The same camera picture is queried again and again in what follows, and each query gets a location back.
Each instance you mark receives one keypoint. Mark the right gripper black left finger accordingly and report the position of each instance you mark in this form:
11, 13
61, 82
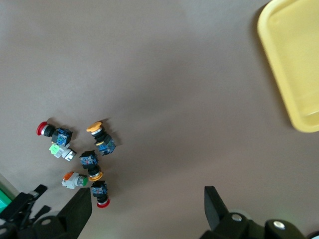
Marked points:
72, 219

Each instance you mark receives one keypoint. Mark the red mushroom push button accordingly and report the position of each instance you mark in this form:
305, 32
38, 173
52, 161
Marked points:
61, 137
99, 191

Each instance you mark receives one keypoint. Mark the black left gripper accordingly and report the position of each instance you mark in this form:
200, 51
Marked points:
17, 209

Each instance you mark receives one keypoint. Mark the green plastic tray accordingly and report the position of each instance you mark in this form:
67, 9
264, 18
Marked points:
3, 198

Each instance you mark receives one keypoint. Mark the yellow mushroom push button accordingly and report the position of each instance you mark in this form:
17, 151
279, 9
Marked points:
89, 160
103, 144

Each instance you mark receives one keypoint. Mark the brown table mat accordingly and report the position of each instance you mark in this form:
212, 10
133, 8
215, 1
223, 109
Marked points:
159, 74

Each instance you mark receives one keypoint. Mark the yellow plastic tray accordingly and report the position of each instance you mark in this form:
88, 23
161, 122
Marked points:
294, 62

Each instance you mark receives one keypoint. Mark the green button with green block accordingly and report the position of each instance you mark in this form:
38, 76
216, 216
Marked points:
62, 152

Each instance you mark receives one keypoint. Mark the white switch orange tip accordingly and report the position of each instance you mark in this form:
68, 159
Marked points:
74, 181

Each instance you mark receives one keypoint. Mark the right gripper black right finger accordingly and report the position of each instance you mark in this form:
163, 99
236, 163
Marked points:
219, 219

